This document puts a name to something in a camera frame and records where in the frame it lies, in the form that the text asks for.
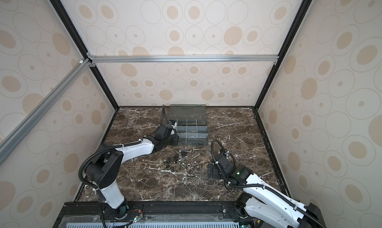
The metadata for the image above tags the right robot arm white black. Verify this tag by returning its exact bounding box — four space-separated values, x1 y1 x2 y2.
210 140 326 228

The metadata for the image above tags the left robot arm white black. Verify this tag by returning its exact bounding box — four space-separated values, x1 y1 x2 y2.
78 106 179 214

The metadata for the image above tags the clear plastic organizer box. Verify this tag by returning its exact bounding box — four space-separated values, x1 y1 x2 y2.
168 104 209 146

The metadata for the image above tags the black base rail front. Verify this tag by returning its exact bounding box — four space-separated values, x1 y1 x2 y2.
53 200 309 228

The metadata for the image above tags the horizontal aluminium rail back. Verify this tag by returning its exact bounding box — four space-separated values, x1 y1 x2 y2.
90 55 279 63

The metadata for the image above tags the diagonal aluminium rail left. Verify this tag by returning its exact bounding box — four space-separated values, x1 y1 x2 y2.
1 59 90 163

